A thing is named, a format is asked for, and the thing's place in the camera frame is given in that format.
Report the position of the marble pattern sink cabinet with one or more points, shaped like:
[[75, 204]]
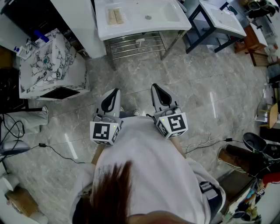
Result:
[[65, 72]]

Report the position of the black swivel stool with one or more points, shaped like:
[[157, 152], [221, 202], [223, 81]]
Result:
[[256, 142]]

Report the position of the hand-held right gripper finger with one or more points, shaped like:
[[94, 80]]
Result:
[[156, 100], [172, 102]]

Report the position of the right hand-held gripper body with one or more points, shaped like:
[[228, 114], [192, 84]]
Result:
[[176, 124]]

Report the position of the black metal sink stand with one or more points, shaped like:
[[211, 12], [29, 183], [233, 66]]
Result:
[[200, 30]]

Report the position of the square white sink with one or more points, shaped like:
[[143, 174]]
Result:
[[227, 23]]

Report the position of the teal drain plug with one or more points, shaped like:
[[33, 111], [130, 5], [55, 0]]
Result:
[[46, 61]]

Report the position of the wooden sink stand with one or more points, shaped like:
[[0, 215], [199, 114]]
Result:
[[251, 47]]

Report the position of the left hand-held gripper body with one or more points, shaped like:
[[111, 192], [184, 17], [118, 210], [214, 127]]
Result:
[[101, 132]]

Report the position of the large white ceramic sink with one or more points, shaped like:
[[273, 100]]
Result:
[[122, 32]]

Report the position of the beige cosmetic tube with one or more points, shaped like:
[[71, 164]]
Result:
[[112, 17], [121, 17]]

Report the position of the blue plastic bottle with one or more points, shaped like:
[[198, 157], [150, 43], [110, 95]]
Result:
[[41, 36]]

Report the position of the person's sneaker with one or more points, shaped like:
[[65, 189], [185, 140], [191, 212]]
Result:
[[136, 113]]

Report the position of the person's right forearm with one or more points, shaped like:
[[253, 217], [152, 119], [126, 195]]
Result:
[[177, 145]]

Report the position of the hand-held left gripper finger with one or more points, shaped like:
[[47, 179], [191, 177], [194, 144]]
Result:
[[102, 105], [117, 105]]

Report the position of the narrow white sink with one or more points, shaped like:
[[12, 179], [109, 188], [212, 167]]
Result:
[[259, 36]]

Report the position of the person's white shirt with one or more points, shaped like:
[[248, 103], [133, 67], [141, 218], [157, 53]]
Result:
[[164, 164]]

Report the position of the person's left forearm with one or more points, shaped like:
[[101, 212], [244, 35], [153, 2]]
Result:
[[97, 154]]

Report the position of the steel sink stand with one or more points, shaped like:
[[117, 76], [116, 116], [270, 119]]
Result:
[[135, 49]]

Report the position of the cardboard box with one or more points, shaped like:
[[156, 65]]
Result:
[[22, 202]]

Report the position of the black faucet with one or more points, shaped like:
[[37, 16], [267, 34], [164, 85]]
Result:
[[228, 7]]

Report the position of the wooden round board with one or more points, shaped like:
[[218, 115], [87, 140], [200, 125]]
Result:
[[273, 116]]

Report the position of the grey chair base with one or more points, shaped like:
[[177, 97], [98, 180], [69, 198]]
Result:
[[13, 148]]

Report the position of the white plastic drain pipe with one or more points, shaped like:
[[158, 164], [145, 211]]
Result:
[[140, 42]]

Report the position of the person's blue jeans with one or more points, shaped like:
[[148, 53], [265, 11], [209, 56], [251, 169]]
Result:
[[128, 114]]

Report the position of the white bottle with blue cap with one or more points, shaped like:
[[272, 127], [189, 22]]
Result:
[[19, 50]]

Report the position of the metal sink drain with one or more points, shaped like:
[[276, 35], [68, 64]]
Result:
[[148, 16]]

